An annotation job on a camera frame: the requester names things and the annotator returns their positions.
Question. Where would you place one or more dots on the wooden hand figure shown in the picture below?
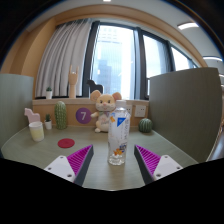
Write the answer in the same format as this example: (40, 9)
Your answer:
(73, 85)

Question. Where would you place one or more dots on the small plant in white pot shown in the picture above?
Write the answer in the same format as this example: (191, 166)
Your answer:
(48, 124)
(49, 94)

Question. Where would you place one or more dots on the beige mouse plush toy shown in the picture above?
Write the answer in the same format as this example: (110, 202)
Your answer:
(102, 105)

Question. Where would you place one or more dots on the tall green cactus decoration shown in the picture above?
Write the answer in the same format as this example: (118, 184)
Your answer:
(60, 116)

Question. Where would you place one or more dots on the round green cactus decoration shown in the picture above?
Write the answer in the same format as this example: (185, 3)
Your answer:
(145, 125)

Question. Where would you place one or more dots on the round purple number sign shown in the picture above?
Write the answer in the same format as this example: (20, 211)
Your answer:
(83, 115)

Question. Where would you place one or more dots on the pink horse figurine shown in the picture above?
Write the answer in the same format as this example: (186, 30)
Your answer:
(31, 116)

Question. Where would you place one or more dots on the ceiling lights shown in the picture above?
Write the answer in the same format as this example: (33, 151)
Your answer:
(187, 25)

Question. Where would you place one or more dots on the flat round red coaster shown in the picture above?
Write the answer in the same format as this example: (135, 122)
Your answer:
(66, 143)

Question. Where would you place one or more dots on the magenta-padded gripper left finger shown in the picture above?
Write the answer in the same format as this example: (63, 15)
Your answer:
(60, 166)

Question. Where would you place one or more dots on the dark-framed window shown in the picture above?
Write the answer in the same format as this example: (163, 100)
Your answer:
(115, 60)

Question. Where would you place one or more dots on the clear plastic water bottle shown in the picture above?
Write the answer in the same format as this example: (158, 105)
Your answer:
(118, 133)

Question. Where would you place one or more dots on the pale yellow plastic cup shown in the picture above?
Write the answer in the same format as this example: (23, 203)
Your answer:
(36, 132)

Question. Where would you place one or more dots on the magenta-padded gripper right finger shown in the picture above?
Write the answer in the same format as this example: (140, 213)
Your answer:
(166, 165)

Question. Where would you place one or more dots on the green desk partition panel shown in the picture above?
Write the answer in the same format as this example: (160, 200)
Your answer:
(15, 106)
(185, 110)

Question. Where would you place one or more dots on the light grey curtain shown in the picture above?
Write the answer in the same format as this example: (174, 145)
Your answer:
(63, 60)

